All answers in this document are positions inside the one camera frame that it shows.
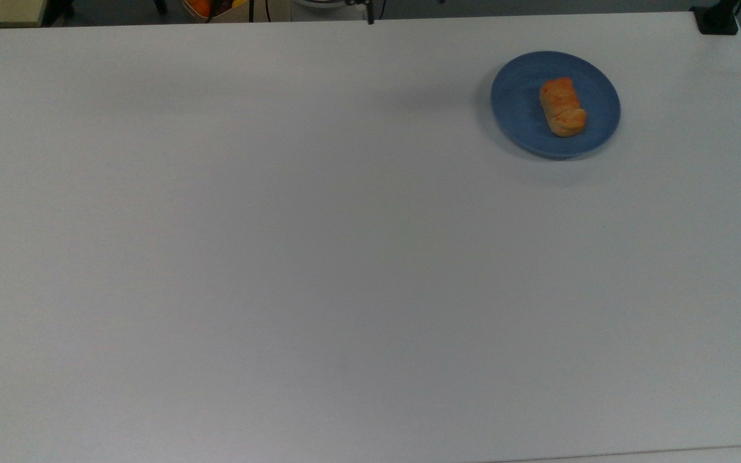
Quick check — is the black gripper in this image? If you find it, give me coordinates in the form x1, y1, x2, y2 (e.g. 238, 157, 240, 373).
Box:
345, 0, 375, 26

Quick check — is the golden brown bread roll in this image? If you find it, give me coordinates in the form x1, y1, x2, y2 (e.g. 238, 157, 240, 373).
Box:
539, 77, 587, 138

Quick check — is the basket of fruit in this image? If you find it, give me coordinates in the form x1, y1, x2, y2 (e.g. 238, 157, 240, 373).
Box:
181, 0, 250, 24

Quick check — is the blue round plate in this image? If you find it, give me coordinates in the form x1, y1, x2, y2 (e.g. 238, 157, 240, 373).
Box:
490, 51, 621, 159

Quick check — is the black table clamp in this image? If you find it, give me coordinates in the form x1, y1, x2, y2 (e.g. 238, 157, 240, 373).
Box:
691, 0, 741, 35

